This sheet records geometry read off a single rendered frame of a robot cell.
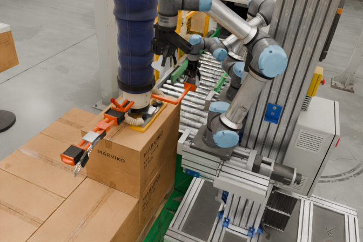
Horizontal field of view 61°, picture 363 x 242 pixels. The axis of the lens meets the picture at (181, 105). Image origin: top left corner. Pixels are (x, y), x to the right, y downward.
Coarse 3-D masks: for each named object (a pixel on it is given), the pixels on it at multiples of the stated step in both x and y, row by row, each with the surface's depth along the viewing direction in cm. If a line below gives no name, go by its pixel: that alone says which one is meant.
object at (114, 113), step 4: (112, 108) 175; (116, 108) 175; (104, 112) 171; (108, 112) 173; (112, 112) 173; (116, 112) 173; (120, 112) 174; (124, 112) 173; (104, 116) 170; (108, 116) 169; (112, 116) 168; (116, 116) 170; (120, 116) 170; (124, 116) 176; (116, 120) 168; (120, 120) 172; (116, 124) 170
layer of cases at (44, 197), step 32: (64, 128) 243; (32, 160) 212; (0, 192) 188; (32, 192) 190; (64, 192) 192; (96, 192) 194; (160, 192) 233; (0, 224) 171; (32, 224) 172; (64, 224) 174; (96, 224) 175; (128, 224) 187
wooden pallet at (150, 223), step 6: (168, 192) 254; (162, 198) 243; (168, 198) 260; (162, 204) 253; (156, 210) 247; (156, 216) 243; (150, 222) 238; (144, 228) 220; (150, 228) 235; (144, 234) 229; (138, 240) 215
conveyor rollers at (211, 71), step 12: (204, 60) 368; (216, 60) 364; (204, 72) 337; (216, 72) 340; (168, 84) 317; (180, 84) 312; (204, 84) 320; (192, 96) 301; (204, 96) 297; (180, 120) 263; (192, 120) 270
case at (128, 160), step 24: (120, 96) 214; (168, 96) 219; (96, 120) 190; (168, 120) 202; (120, 144) 174; (144, 144) 175; (168, 144) 217; (96, 168) 195; (120, 168) 185; (144, 168) 185
